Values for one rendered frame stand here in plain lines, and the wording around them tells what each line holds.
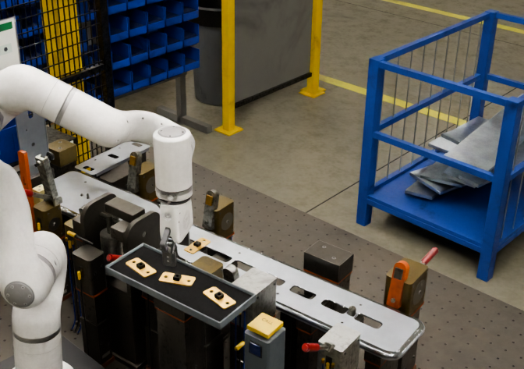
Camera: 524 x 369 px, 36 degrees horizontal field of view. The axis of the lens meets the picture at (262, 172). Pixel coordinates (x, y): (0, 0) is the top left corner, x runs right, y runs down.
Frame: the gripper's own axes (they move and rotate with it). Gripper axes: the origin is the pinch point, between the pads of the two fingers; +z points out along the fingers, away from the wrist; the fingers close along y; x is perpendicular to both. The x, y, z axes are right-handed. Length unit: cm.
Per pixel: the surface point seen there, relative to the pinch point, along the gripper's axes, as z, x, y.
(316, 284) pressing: 24.2, -29.0, 30.0
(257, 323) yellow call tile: 8.2, -23.2, -10.6
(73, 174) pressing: 24, 65, 69
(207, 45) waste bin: 78, 116, 358
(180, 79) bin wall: 92, 123, 323
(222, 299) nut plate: 7.9, -13.0, -4.7
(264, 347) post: 11.6, -25.9, -14.2
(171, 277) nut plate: 7.9, 1.8, 0.1
